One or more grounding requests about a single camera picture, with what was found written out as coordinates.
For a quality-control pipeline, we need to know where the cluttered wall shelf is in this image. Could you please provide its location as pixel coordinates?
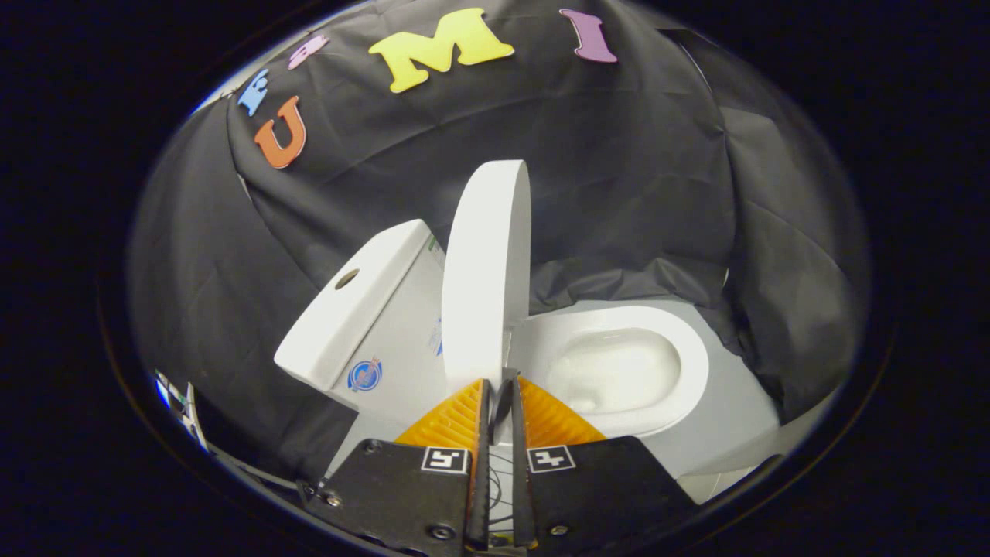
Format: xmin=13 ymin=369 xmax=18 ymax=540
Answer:
xmin=155 ymin=370 xmax=210 ymax=451

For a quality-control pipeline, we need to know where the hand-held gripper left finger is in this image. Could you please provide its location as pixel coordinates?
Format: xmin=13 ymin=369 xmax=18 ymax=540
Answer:
xmin=298 ymin=378 xmax=492 ymax=556

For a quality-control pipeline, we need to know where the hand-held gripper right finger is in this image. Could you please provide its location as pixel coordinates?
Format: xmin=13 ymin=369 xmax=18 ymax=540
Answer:
xmin=510 ymin=375 xmax=697 ymax=552

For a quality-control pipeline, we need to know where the white toilet bowl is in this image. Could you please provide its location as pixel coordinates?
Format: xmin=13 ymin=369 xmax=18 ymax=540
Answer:
xmin=541 ymin=325 xmax=701 ymax=457

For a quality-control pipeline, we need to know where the black backdrop cloth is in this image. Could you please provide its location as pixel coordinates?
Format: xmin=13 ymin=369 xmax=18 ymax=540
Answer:
xmin=128 ymin=0 xmax=871 ymax=480

